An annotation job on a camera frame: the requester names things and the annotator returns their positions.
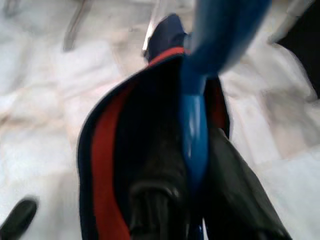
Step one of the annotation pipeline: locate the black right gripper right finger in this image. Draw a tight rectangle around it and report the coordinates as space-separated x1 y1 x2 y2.
206 128 293 240

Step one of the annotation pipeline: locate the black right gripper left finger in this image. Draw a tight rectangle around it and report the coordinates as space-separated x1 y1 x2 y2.
129 139 198 240

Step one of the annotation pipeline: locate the blue plastic hanger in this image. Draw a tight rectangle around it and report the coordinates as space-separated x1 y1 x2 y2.
180 0 273 240

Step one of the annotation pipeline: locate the black shirt red collar trim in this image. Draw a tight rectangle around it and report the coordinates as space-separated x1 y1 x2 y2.
77 13 232 240

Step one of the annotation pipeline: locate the black robot foot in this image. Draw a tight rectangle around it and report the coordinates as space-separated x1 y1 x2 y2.
0 196 38 240

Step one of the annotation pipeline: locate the silver metal clothes rack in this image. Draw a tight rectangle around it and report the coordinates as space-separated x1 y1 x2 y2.
62 0 161 60

